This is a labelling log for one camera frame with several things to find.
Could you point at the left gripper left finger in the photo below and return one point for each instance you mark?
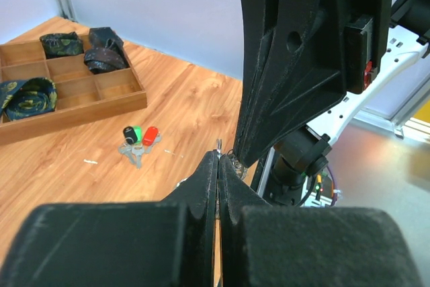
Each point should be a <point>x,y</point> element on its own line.
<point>163,243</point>

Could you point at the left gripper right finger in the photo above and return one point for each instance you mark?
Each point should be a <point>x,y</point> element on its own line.
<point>265,245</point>

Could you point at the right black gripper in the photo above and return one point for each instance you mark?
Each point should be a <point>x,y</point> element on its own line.
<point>300,57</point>

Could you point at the red capped key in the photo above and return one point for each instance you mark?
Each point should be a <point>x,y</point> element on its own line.
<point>150,138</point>

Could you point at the black capped key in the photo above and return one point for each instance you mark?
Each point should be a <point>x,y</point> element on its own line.
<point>129,140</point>

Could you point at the green capped key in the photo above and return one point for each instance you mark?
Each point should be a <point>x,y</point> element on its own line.
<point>137,147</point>

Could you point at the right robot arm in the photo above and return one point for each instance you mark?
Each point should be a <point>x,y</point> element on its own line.
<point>291,172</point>

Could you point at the wooden compartment tray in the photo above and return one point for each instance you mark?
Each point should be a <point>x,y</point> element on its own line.
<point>82,97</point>

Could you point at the rolled dark tie lower right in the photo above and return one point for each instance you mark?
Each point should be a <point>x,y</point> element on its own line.
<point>106,53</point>

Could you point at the rolled dark tie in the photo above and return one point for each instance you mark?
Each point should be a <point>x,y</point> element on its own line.
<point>58,45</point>
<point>24,98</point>
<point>106,53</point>

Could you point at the rolled dark tie centre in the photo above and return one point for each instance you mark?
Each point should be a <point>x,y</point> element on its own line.
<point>24,98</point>

